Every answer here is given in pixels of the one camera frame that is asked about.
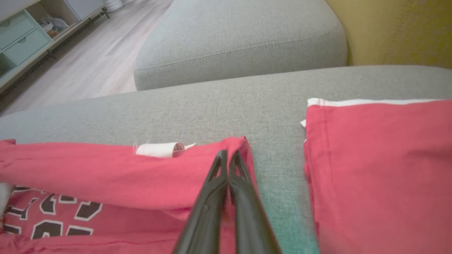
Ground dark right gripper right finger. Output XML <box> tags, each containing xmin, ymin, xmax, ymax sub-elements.
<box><xmin>229</xmin><ymin>152</ymin><xmax>283</xmax><ymax>254</ymax></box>

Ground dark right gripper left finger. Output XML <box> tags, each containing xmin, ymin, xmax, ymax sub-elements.
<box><xmin>173</xmin><ymin>150</ymin><xmax>230</xmax><ymax>254</ymax></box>

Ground red printed basketball jersey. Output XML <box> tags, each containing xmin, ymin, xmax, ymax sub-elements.
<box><xmin>0</xmin><ymin>136</ymin><xmax>259</xmax><ymax>254</ymax></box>

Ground red shorts with white trim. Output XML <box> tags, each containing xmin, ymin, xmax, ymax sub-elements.
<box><xmin>300</xmin><ymin>98</ymin><xmax>452</xmax><ymax>254</ymax></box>

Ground large grey sofa seat cushion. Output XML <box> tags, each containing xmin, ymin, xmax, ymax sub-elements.
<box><xmin>0</xmin><ymin>65</ymin><xmax>452</xmax><ymax>254</ymax></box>

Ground medium grey sofa seat cushion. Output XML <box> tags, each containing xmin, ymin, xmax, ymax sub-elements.
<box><xmin>133</xmin><ymin>0</ymin><xmax>349</xmax><ymax>92</ymax></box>

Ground white ribbed pot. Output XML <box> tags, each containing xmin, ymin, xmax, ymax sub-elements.
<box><xmin>103</xmin><ymin>0</ymin><xmax>125</xmax><ymax>13</ymax></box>

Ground large yellow sofa back cushion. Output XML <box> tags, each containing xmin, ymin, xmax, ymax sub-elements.
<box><xmin>324</xmin><ymin>0</ymin><xmax>452</xmax><ymax>70</ymax></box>

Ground low wooden media cabinet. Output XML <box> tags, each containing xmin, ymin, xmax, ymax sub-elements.
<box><xmin>0</xmin><ymin>0</ymin><xmax>111</xmax><ymax>94</ymax></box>

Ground grey cabinet door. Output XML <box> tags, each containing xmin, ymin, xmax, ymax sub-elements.
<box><xmin>65</xmin><ymin>0</ymin><xmax>105</xmax><ymax>20</ymax></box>

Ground bundle of items in cabinet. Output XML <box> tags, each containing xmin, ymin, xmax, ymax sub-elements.
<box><xmin>39</xmin><ymin>16</ymin><xmax>70</xmax><ymax>38</ymax></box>

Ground teal cabinet drawer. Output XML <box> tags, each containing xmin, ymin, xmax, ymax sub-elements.
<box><xmin>0</xmin><ymin>12</ymin><xmax>36</xmax><ymax>50</ymax></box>
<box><xmin>4</xmin><ymin>30</ymin><xmax>50</xmax><ymax>66</ymax></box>

